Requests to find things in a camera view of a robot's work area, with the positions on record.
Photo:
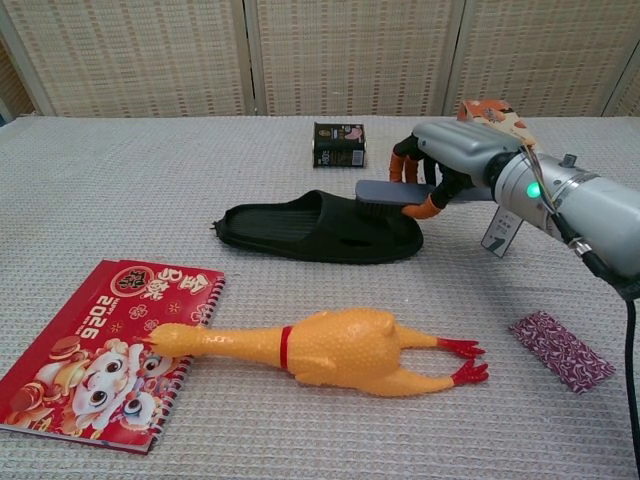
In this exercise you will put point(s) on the purple patterned packet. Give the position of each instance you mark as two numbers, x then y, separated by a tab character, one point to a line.
560	350

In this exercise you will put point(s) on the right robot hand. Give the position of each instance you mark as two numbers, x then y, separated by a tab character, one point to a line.
460	145

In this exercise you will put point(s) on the orange snack box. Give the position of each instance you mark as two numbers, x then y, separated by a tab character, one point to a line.
495	115

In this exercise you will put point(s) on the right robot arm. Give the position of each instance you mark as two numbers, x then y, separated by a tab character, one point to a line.
590	215

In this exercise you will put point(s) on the red 2026 spiral calendar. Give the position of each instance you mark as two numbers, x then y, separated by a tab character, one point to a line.
75	360

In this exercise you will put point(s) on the grey brush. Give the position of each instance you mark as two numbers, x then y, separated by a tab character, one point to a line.
385	192

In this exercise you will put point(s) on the black rubber slipper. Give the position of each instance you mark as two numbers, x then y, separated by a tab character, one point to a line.
300	235

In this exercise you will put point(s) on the white paper hang tag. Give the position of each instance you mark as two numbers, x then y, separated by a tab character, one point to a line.
500	235

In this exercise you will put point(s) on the black luncheon meat can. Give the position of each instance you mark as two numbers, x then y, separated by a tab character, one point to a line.
339	145

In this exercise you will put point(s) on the yellow rubber chicken toy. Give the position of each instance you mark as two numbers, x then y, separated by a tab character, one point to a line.
340	350

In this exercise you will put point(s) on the beige woven tablecloth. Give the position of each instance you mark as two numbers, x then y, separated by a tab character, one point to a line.
150	175

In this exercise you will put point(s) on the bamboo folding screen panel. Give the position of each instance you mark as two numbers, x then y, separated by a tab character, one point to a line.
540	50
631	100
350	55
125	55

